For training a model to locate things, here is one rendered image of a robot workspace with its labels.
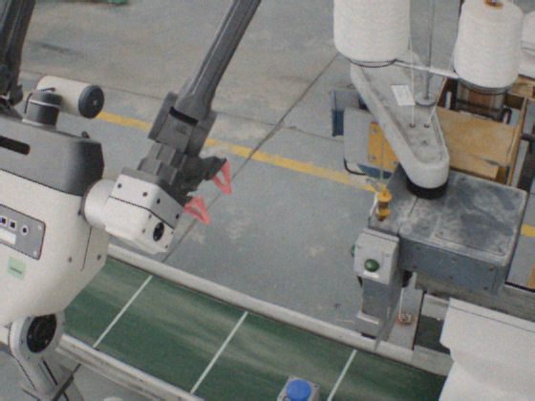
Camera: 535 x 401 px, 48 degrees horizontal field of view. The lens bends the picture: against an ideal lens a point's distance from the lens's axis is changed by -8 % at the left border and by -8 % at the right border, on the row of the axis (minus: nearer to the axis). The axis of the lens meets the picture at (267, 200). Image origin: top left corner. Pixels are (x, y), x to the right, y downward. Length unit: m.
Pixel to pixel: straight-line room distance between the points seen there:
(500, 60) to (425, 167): 0.26
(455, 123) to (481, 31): 0.35
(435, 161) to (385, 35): 0.28
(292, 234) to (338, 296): 0.45
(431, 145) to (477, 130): 0.24
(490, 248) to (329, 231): 1.98
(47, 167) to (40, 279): 0.21
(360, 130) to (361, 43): 0.34
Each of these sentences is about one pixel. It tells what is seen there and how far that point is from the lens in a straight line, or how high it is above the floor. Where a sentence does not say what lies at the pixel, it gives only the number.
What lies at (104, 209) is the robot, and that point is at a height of 1.49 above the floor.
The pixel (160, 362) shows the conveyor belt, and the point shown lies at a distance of 2.26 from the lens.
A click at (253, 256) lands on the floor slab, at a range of 3.06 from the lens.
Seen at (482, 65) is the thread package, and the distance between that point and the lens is 1.30.
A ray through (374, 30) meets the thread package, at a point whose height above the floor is 1.61.
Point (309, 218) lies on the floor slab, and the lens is 3.22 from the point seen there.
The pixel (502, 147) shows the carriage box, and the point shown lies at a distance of 1.50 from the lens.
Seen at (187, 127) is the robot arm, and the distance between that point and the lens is 1.18.
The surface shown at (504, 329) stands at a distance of 1.62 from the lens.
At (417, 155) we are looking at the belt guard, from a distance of 1.30.
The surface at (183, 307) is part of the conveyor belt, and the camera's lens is 2.39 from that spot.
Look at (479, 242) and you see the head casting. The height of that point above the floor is 1.34.
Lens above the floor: 2.20
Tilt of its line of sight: 41 degrees down
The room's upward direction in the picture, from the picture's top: 5 degrees counter-clockwise
